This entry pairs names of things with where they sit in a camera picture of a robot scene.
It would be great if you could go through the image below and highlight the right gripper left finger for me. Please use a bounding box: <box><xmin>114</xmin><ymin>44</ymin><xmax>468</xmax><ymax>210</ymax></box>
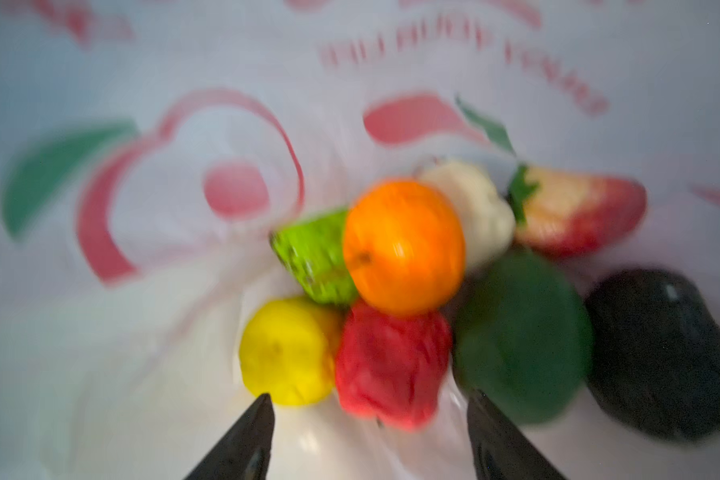
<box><xmin>185</xmin><ymin>393</ymin><xmax>275</xmax><ymax>480</ymax></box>

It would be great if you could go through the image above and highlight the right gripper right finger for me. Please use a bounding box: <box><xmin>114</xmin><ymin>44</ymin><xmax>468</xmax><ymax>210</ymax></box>
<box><xmin>466</xmin><ymin>390</ymin><xmax>566</xmax><ymax>480</ymax></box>

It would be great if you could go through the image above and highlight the pink plastic bag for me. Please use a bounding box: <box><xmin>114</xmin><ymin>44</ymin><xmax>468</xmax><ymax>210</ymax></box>
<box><xmin>0</xmin><ymin>1</ymin><xmax>720</xmax><ymax>479</ymax></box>

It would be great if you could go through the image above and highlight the yellow lemon in bag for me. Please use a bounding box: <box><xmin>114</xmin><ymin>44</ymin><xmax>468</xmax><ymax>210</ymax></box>
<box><xmin>238</xmin><ymin>296</ymin><xmax>344</xmax><ymax>407</ymax></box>

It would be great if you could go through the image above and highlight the dark green fruit in bag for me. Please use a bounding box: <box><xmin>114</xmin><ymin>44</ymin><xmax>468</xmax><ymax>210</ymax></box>
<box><xmin>452</xmin><ymin>247</ymin><xmax>593</xmax><ymax>425</ymax></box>

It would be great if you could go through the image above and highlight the red fruit in bag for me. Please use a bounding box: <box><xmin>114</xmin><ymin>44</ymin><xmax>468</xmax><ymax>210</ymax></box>
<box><xmin>335</xmin><ymin>300</ymin><xmax>453</xmax><ymax>431</ymax></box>

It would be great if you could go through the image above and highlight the dark avocado in bag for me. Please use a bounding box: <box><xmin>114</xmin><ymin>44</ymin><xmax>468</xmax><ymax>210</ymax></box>
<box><xmin>585</xmin><ymin>268</ymin><xmax>720</xmax><ymax>444</ymax></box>

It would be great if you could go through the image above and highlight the light green fruit in bag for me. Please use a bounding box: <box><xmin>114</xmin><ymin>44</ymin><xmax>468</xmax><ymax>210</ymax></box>
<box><xmin>269</xmin><ymin>208</ymin><xmax>358</xmax><ymax>307</ymax></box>

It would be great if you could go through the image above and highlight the orange fruit in bag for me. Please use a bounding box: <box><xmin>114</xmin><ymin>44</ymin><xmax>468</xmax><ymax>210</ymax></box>
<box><xmin>343</xmin><ymin>179</ymin><xmax>466</xmax><ymax>317</ymax></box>

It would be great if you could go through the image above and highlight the white garlic in bag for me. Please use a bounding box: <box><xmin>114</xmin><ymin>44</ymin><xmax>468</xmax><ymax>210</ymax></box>
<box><xmin>416</xmin><ymin>158</ymin><xmax>516</xmax><ymax>273</ymax></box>

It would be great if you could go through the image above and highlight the red white peach in bag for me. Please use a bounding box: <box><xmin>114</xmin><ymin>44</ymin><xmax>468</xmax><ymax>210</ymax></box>
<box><xmin>508</xmin><ymin>164</ymin><xmax>647</xmax><ymax>258</ymax></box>

